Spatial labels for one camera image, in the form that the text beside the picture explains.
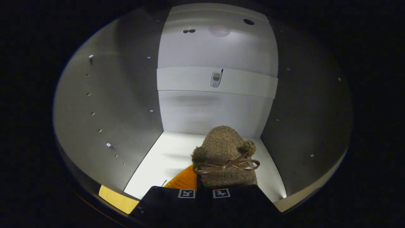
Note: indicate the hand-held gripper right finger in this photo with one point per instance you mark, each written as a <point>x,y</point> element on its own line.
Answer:
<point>240,205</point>

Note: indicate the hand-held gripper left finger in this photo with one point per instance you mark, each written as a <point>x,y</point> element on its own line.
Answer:
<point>167,205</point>

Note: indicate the brown fuzzy bow shoe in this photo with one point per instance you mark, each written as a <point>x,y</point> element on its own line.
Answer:
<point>223,145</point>

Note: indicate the dark grey shoe cabinet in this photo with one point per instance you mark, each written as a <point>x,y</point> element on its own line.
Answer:
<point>205,107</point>

